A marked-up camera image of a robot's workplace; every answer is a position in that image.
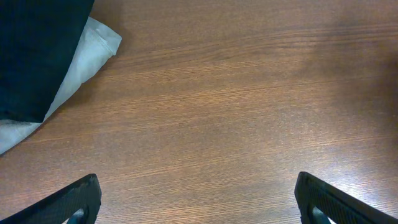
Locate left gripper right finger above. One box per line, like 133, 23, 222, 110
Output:
294, 172, 397, 224

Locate black shorts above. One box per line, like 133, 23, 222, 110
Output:
1, 0, 94, 123

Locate folded khaki trousers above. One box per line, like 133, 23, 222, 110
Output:
1, 17, 122, 154

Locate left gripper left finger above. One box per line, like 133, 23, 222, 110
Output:
1, 174, 101, 224

